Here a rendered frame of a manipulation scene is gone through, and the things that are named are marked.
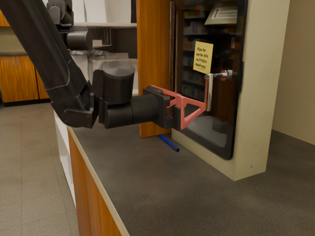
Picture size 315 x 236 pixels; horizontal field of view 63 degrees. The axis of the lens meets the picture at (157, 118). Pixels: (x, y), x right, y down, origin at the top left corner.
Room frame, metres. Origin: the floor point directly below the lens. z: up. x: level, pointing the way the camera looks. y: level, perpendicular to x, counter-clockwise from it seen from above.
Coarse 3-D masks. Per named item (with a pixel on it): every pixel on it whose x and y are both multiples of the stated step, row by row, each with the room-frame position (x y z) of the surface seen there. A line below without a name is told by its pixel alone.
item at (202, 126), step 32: (192, 0) 0.75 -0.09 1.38; (224, 0) 0.63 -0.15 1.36; (192, 32) 0.74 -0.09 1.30; (224, 32) 0.62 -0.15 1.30; (192, 64) 0.73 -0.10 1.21; (224, 64) 0.62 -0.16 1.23; (192, 96) 0.73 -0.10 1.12; (224, 96) 0.61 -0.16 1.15; (192, 128) 0.72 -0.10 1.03; (224, 128) 0.60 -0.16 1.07
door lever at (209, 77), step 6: (222, 72) 0.62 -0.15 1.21; (210, 78) 0.59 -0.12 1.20; (216, 78) 0.60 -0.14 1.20; (222, 78) 0.61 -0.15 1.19; (210, 84) 0.59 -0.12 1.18; (210, 90) 0.59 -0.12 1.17; (204, 96) 0.60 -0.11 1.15; (210, 96) 0.59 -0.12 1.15; (204, 102) 0.59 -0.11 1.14; (210, 102) 0.59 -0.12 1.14; (210, 108) 0.59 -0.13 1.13
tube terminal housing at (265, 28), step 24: (264, 0) 0.59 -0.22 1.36; (288, 0) 0.62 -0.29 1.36; (264, 24) 0.59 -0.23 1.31; (264, 48) 0.59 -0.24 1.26; (264, 72) 0.60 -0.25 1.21; (240, 96) 0.58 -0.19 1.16; (264, 96) 0.60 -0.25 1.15; (240, 120) 0.57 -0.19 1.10; (264, 120) 0.61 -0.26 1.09; (192, 144) 0.74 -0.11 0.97; (240, 144) 0.58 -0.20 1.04; (264, 144) 0.61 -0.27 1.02; (216, 168) 0.63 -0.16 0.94; (240, 168) 0.58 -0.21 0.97; (264, 168) 0.62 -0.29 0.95
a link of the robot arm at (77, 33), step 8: (56, 8) 0.83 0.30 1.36; (56, 16) 0.82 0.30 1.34; (56, 24) 0.81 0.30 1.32; (64, 24) 0.82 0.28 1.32; (72, 32) 0.81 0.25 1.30; (80, 32) 0.81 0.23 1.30; (88, 32) 0.82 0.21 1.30; (72, 40) 0.80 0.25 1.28; (80, 40) 0.80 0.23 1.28; (88, 40) 0.81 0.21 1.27; (72, 48) 0.81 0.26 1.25; (80, 48) 0.81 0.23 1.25; (88, 48) 0.81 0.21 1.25
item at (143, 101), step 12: (132, 96) 0.51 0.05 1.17; (144, 96) 0.51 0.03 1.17; (156, 96) 0.51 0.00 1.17; (168, 96) 0.49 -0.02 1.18; (132, 108) 0.48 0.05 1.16; (144, 108) 0.49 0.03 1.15; (156, 108) 0.50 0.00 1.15; (132, 120) 0.48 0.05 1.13; (144, 120) 0.49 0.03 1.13; (156, 120) 0.51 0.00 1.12; (168, 120) 0.48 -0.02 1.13
